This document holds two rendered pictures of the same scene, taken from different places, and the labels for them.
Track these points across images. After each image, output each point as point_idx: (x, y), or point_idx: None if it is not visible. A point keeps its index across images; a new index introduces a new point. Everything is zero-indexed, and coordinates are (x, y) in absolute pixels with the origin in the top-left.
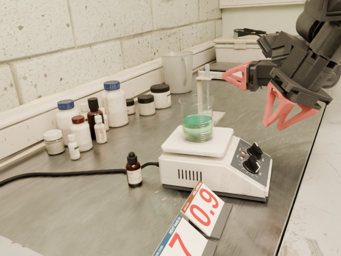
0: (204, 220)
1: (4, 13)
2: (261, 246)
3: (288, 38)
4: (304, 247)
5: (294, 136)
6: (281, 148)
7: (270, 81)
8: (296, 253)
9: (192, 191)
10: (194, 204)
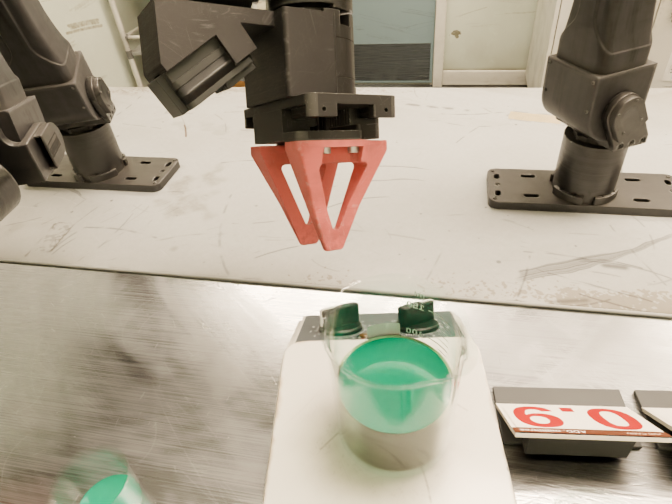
0: (610, 413)
1: None
2: (582, 329)
3: (214, 8)
4: (544, 281)
5: (119, 306)
6: (189, 325)
7: (306, 139)
8: (566, 289)
9: (576, 438)
10: (609, 426)
